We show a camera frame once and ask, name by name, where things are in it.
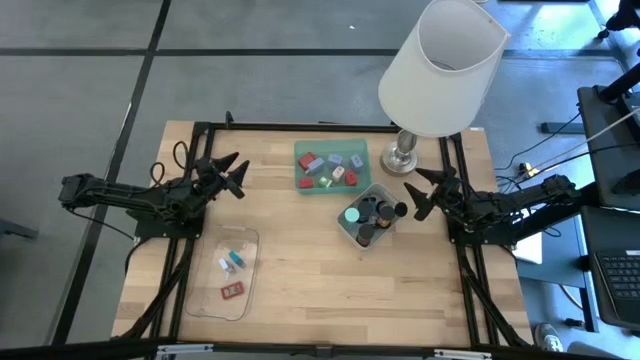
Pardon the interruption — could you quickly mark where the clear plastic tray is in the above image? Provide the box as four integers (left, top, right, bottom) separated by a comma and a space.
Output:
184, 225, 260, 322

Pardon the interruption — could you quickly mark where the green translucent plastic tray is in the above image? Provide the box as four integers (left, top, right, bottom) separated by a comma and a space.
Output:
293, 138, 375, 196

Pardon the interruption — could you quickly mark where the black front rig beam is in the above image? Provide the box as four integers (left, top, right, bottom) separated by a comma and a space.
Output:
0, 337, 640, 360

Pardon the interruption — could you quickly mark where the white shade table lamp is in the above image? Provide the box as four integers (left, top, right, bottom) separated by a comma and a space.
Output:
377, 0, 511, 177

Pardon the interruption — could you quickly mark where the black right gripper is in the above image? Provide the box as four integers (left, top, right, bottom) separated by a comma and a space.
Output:
403, 166, 472, 223

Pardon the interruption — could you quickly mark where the white cable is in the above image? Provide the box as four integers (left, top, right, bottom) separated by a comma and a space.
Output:
542, 107, 640, 166

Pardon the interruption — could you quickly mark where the black table frame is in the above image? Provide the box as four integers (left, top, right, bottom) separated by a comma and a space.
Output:
110, 110, 534, 351

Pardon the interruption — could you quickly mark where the hourglass brown sand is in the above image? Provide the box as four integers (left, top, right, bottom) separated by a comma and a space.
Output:
355, 223, 376, 248
377, 201, 397, 230

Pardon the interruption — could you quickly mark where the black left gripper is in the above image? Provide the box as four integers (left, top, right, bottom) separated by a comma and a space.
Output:
192, 151, 251, 201

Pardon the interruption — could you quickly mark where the hourglass blue sand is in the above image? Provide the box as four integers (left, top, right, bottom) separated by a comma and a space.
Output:
357, 198, 376, 224

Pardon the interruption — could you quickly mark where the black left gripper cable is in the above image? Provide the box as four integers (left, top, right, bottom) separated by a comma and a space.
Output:
148, 140, 190, 189

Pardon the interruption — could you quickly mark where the black floor cable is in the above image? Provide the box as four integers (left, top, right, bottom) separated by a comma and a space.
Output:
494, 112, 584, 174

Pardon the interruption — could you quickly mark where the person's shoe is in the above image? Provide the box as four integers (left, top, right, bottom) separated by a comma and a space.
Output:
533, 322, 565, 354

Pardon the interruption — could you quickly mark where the black chair base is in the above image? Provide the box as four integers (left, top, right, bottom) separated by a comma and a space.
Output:
597, 0, 640, 41

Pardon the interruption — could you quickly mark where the black desk foot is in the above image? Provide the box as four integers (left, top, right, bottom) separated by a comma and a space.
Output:
539, 121, 586, 136

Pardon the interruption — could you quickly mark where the red box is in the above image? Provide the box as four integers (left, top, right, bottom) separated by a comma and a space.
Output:
220, 281, 246, 301

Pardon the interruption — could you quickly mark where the grey furniture foot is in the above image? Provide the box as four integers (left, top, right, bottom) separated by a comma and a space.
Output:
0, 218, 40, 241

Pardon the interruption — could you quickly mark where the black keyboard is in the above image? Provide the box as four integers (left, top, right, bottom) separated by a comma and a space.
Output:
592, 248, 640, 326

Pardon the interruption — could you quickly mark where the black office desk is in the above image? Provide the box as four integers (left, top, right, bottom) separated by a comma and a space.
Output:
577, 84, 640, 211
579, 204, 640, 334

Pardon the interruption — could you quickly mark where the black computer mouse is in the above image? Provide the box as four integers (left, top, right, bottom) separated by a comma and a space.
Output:
610, 168, 640, 197

